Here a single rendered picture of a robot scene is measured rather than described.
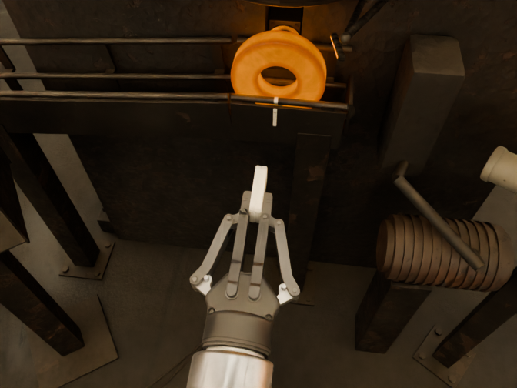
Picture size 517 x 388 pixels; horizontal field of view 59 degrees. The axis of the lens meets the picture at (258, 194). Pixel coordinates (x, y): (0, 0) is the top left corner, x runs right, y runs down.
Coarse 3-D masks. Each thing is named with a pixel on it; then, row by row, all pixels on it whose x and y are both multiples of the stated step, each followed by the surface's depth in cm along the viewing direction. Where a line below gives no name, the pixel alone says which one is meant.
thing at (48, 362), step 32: (0, 160) 75; (0, 192) 66; (0, 224) 72; (0, 256) 82; (0, 288) 87; (32, 288) 94; (32, 320) 100; (64, 320) 109; (96, 320) 125; (32, 352) 120; (64, 352) 117; (96, 352) 120; (64, 384) 115
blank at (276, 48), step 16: (272, 32) 68; (288, 32) 68; (240, 48) 71; (256, 48) 68; (272, 48) 68; (288, 48) 68; (304, 48) 68; (240, 64) 71; (256, 64) 71; (272, 64) 70; (288, 64) 70; (304, 64) 69; (320, 64) 69; (240, 80) 74; (256, 80) 73; (304, 80) 72; (320, 80) 71; (272, 96) 76; (288, 96) 75; (304, 96) 74; (320, 96) 74
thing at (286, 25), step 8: (272, 8) 79; (280, 8) 79; (288, 8) 79; (296, 8) 79; (272, 16) 77; (280, 16) 77; (288, 16) 77; (296, 16) 77; (272, 24) 77; (280, 24) 77; (288, 24) 77; (296, 24) 77; (296, 32) 78
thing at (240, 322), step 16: (240, 272) 52; (224, 288) 51; (240, 288) 51; (208, 304) 50; (224, 304) 50; (240, 304) 50; (256, 304) 50; (272, 304) 50; (208, 320) 48; (224, 320) 47; (240, 320) 47; (256, 320) 47; (272, 320) 49; (208, 336) 47; (224, 336) 46; (240, 336) 46; (256, 336) 46
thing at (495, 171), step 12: (492, 156) 70; (504, 156) 70; (516, 156) 69; (492, 168) 70; (504, 168) 69; (516, 168) 68; (492, 180) 71; (504, 180) 70; (516, 180) 68; (516, 192) 70
